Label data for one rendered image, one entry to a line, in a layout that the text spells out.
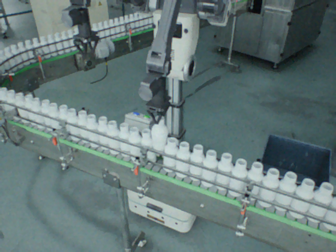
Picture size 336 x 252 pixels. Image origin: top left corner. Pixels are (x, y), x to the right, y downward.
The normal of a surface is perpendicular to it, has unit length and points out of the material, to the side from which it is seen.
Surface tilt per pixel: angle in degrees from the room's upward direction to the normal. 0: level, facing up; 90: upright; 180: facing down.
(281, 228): 90
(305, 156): 90
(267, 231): 90
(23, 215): 0
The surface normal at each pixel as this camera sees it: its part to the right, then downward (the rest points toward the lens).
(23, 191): 0.00, -0.81
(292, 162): -0.44, 0.52
